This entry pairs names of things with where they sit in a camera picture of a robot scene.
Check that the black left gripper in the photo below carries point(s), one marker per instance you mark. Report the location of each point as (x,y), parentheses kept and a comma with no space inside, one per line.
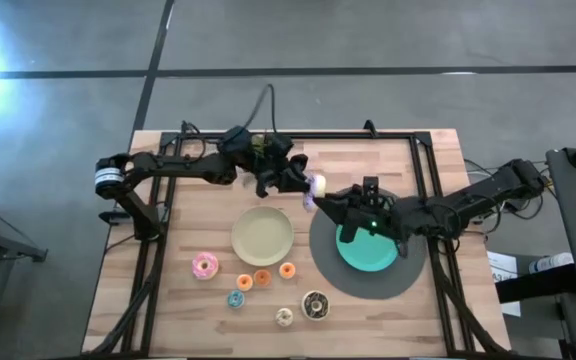
(280,167)

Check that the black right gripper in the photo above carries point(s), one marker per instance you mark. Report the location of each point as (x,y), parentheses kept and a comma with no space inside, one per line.
(375,217)

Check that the lilac frosted donut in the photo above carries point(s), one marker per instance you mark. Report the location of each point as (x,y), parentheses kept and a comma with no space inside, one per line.
(318,187)

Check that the large pink frosted donut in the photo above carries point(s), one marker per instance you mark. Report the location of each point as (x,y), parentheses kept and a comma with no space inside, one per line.
(205,265)

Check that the small white sprinkle donut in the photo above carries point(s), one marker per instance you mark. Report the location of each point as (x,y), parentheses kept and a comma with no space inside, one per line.
(284,317)

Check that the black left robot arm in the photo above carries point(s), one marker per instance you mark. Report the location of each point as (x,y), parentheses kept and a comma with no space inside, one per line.
(178,167)

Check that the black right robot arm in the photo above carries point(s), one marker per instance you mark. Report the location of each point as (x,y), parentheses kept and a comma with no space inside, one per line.
(468,202)

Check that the teal round plate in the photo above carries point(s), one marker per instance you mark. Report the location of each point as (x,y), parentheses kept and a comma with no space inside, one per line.
(368,252)

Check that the cream round plate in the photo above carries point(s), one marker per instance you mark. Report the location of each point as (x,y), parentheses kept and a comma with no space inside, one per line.
(262,236)

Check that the grey round placemat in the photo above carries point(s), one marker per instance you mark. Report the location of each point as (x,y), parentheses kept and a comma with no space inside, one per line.
(363,285)

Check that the small orange glazed donut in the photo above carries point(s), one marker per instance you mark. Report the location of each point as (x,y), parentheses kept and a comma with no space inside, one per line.
(244,282)
(262,278)
(287,270)

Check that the large chocolate frosted donut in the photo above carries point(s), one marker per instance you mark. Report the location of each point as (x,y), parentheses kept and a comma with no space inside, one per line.
(315,305)

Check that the small blue frosted donut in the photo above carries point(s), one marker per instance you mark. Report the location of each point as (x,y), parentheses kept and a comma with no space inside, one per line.
(235,299)

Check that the white paper sheet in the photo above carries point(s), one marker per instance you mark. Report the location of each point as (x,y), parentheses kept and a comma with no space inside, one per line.
(503,270)

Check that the white bottle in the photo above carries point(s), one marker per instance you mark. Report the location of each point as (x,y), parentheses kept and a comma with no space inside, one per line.
(550,262)

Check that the black side stand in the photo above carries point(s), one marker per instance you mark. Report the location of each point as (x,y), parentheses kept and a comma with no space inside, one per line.
(3,245)

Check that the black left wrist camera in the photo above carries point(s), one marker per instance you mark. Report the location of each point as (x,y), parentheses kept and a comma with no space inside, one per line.
(280,144)

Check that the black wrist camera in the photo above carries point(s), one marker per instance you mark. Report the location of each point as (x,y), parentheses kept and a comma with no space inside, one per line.
(371,186)
(280,144)

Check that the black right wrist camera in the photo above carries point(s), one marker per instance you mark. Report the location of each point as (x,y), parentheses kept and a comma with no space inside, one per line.
(371,186)

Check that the black aluminium rig frame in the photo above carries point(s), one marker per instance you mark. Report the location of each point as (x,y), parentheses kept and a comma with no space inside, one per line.
(418,165)

